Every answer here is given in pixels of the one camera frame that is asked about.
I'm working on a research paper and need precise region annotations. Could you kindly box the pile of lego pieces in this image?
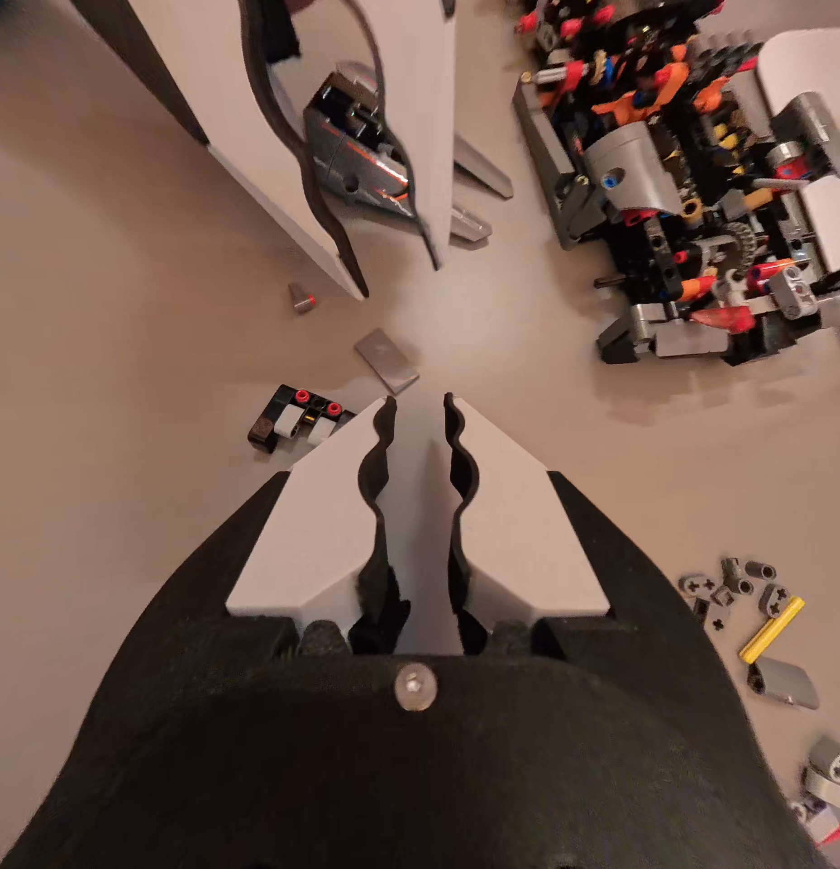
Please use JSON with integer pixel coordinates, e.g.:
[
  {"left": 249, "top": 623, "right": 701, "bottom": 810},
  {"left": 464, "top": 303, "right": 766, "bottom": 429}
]
[{"left": 678, "top": 557, "right": 840, "bottom": 846}]

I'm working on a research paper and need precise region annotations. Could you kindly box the partly built lego model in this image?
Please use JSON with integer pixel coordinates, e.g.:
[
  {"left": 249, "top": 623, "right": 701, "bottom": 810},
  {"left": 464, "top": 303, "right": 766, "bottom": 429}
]
[{"left": 511, "top": 0, "right": 840, "bottom": 368}]

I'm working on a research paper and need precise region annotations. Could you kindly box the grey plate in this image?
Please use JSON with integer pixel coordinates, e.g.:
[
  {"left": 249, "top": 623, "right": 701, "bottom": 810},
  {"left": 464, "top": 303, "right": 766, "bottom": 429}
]
[{"left": 354, "top": 328, "right": 421, "bottom": 396}]

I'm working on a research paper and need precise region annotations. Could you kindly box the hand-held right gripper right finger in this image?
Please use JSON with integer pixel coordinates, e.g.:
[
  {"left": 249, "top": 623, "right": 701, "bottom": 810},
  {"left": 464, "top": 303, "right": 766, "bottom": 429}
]
[{"left": 442, "top": 392, "right": 612, "bottom": 624}]

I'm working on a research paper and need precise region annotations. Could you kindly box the grey pointed lego wing assembly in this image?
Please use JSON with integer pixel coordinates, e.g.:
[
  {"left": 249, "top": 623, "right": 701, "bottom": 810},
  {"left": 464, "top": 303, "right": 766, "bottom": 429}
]
[{"left": 303, "top": 64, "right": 515, "bottom": 242}]

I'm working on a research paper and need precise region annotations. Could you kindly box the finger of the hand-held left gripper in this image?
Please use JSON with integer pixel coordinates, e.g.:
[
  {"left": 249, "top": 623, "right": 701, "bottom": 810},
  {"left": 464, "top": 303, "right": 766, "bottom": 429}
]
[
  {"left": 127, "top": 0, "right": 371, "bottom": 301},
  {"left": 348, "top": 0, "right": 459, "bottom": 272}
]

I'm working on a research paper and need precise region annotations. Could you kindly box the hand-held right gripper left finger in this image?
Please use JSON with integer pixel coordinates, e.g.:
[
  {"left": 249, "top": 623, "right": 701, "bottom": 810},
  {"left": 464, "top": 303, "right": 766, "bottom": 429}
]
[{"left": 224, "top": 396, "right": 398, "bottom": 631}]

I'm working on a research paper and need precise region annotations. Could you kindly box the white booklet stand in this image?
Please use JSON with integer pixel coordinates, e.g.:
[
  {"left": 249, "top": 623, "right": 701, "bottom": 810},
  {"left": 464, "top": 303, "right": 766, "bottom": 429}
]
[{"left": 756, "top": 27, "right": 840, "bottom": 347}]

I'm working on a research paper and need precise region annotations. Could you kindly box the small yellow-axle lego assembly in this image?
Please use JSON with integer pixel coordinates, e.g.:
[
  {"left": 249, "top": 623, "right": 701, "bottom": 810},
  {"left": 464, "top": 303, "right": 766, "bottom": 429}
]
[{"left": 247, "top": 385, "right": 358, "bottom": 454}]

